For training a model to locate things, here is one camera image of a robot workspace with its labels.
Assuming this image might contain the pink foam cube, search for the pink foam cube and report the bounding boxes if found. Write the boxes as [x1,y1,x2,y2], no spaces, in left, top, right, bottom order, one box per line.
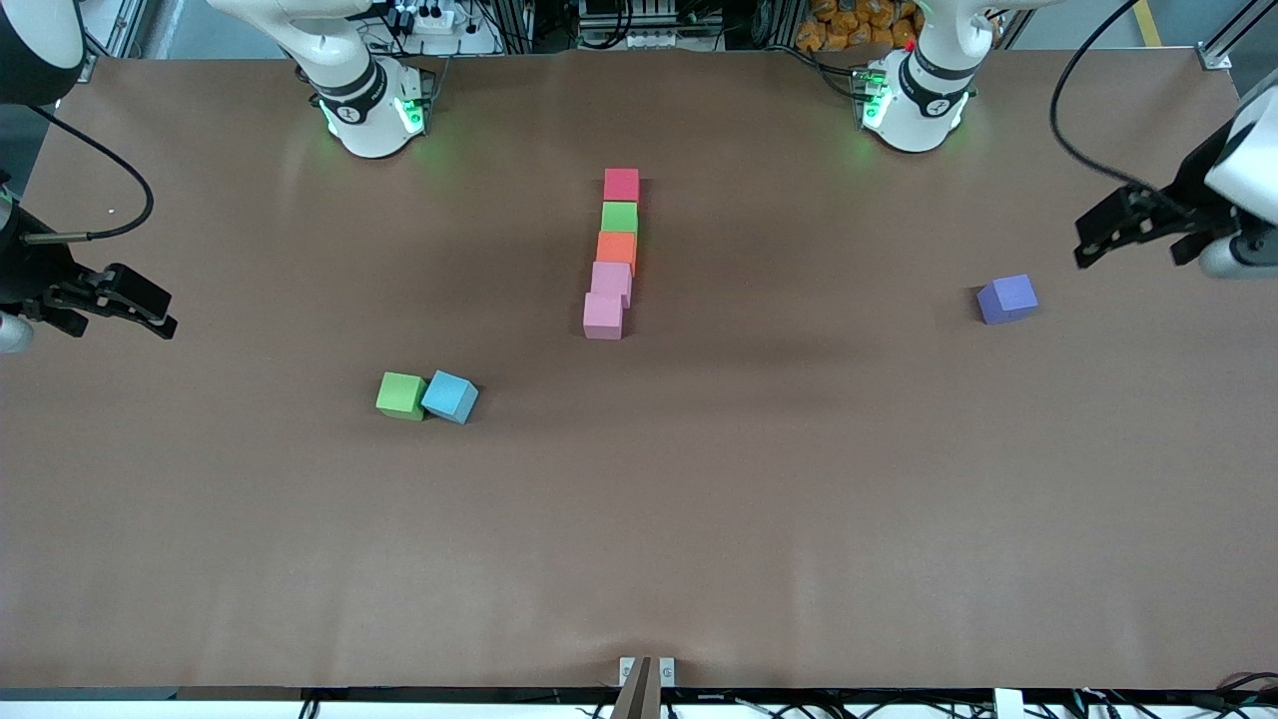
[583,292,625,342]
[591,261,634,306]

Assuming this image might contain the orange foam cube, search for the orange foam cube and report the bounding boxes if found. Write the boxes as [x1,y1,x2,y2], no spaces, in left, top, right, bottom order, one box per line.
[596,231,639,276]

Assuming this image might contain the purple foam cube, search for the purple foam cube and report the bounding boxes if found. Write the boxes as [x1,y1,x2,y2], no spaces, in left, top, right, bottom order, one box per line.
[976,274,1039,326]

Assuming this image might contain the blue foam cube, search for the blue foam cube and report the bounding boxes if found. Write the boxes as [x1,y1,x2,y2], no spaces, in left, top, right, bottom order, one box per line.
[420,370,480,425]

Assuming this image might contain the bag of orange fruit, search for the bag of orange fruit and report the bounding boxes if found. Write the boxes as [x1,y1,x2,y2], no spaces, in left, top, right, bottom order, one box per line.
[797,0,920,53]

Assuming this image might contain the white power strip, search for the white power strip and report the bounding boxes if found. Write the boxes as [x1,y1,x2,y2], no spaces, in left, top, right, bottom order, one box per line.
[397,3,470,33]

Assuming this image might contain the metal equipment rack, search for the metal equipment rack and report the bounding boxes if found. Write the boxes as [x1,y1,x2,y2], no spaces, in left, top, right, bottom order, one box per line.
[577,0,700,51]

